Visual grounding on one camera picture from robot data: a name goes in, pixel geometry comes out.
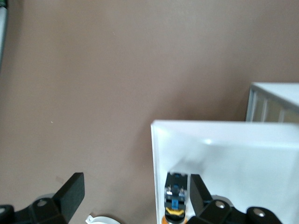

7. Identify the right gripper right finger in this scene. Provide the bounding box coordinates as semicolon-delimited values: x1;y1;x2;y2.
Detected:
190;174;214;217

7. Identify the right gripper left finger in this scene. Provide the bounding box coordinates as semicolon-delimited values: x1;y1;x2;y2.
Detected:
54;172;85;222

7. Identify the white plastic drawer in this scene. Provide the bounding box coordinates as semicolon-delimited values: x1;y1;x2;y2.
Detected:
253;91;266;122
150;119;299;224
266;97;282;123

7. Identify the white drawer cabinet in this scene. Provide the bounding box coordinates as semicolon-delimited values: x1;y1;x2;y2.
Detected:
245;81;299;124

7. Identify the white curved plastic arc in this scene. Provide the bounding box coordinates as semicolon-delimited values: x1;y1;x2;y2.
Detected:
85;214;119;224

